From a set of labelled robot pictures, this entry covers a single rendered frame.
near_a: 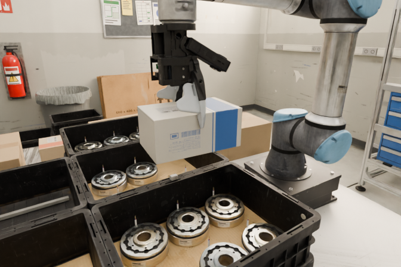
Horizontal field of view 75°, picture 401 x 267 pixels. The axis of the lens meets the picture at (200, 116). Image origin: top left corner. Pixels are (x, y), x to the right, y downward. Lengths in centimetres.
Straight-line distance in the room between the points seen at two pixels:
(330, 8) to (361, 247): 68
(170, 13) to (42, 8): 319
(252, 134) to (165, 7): 93
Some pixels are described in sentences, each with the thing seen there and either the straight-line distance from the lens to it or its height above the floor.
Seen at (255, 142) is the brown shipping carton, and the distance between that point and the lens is 135.
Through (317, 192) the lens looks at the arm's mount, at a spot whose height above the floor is 77.
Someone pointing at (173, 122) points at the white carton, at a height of 113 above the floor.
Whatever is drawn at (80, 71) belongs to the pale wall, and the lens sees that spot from 367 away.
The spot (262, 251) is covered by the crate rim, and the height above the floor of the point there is 93.
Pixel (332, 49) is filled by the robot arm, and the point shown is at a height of 125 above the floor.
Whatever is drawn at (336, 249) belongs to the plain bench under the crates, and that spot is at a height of 70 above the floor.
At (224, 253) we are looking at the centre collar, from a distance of 59.
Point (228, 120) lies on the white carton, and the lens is 56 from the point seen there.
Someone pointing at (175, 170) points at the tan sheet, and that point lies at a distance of 95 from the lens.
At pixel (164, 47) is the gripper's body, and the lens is 52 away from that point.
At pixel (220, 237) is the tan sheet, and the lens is 68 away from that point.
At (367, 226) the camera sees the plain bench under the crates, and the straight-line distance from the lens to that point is 105.
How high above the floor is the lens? 128
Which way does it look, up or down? 17 degrees down
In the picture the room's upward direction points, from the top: straight up
